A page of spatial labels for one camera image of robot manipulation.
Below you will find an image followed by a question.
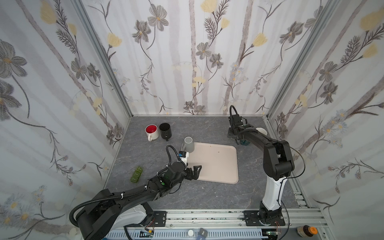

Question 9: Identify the dark green mug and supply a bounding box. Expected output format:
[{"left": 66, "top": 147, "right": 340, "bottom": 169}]
[{"left": 239, "top": 139, "right": 250, "bottom": 146}]

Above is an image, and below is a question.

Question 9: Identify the pink mug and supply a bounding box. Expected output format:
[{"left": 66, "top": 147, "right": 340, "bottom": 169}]
[{"left": 256, "top": 128, "right": 268, "bottom": 136}]

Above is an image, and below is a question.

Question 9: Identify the black mug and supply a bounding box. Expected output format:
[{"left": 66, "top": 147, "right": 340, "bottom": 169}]
[{"left": 159, "top": 123, "right": 172, "bottom": 142}]

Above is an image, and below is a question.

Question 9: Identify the white mug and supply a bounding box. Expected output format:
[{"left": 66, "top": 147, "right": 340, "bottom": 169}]
[{"left": 145, "top": 125, "right": 160, "bottom": 142}]

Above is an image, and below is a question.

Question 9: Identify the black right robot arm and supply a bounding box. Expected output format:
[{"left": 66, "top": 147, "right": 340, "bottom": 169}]
[{"left": 228, "top": 105, "right": 295, "bottom": 226}]

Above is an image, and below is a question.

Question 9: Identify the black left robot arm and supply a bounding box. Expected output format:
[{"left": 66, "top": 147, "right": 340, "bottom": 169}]
[{"left": 69, "top": 153, "right": 202, "bottom": 240}]

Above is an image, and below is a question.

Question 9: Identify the grey mug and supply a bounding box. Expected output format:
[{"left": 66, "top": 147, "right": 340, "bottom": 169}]
[{"left": 181, "top": 137, "right": 195, "bottom": 153}]

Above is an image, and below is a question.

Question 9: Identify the beige plastic tray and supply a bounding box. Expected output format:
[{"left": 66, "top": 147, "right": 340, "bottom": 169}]
[{"left": 187, "top": 143, "right": 239, "bottom": 184}]

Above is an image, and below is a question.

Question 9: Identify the green small block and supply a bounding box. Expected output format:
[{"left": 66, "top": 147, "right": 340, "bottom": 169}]
[{"left": 130, "top": 166, "right": 143, "bottom": 183}]

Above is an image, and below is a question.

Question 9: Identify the orange capped button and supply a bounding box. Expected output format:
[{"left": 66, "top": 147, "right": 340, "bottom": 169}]
[{"left": 297, "top": 225, "right": 319, "bottom": 238}]

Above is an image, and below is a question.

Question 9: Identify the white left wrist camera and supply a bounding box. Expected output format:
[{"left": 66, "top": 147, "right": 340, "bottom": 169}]
[{"left": 179, "top": 151, "right": 189, "bottom": 166}]

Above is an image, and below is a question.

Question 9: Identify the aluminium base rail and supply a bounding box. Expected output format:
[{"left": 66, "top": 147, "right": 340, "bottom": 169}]
[{"left": 80, "top": 191, "right": 334, "bottom": 240}]

